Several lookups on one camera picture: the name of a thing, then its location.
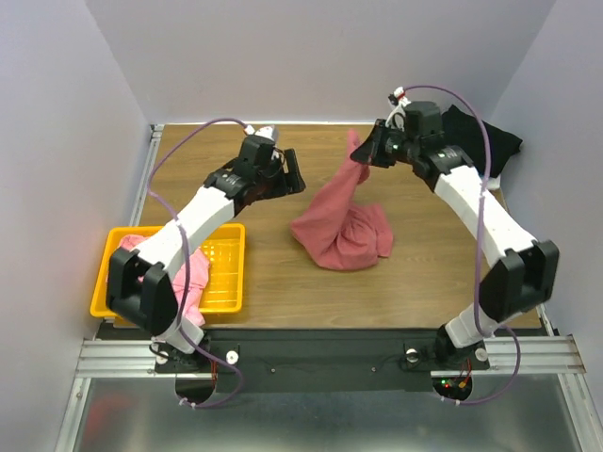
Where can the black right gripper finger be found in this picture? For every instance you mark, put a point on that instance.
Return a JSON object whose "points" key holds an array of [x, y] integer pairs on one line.
{"points": [[378, 134], [366, 153]]}

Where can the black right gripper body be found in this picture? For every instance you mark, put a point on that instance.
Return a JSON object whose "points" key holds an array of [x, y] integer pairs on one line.
{"points": [[382, 144]]}

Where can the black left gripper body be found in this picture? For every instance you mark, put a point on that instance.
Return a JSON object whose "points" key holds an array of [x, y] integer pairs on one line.
{"points": [[272, 182]]}

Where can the red t shirt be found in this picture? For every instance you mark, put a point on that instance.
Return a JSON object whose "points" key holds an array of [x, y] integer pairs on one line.
{"points": [[339, 233]]}

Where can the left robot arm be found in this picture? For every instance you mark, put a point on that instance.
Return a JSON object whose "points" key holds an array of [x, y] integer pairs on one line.
{"points": [[139, 281]]}

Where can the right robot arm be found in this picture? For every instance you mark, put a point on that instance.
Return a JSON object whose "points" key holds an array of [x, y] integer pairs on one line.
{"points": [[522, 269]]}

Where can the black folded t shirt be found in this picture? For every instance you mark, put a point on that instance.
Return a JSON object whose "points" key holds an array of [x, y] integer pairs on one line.
{"points": [[463, 131]]}

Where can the white folded t shirt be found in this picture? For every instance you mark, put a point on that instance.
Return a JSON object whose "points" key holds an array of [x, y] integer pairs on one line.
{"points": [[493, 184]]}

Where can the yellow plastic basket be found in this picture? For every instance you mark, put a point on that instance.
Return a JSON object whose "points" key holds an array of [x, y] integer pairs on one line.
{"points": [[224, 251]]}

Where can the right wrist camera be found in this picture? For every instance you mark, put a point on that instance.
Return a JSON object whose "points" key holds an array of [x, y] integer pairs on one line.
{"points": [[398, 101]]}

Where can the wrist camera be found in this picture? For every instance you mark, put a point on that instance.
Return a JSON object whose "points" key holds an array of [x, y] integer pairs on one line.
{"points": [[398, 101], [269, 132]]}

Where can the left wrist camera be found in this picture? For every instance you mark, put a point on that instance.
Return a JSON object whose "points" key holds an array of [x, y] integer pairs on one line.
{"points": [[269, 132]]}

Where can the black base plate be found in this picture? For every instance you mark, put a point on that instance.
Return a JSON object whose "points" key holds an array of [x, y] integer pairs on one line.
{"points": [[323, 360]]}

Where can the aluminium frame rail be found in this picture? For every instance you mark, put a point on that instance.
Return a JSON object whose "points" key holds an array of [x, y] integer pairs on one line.
{"points": [[115, 359]]}

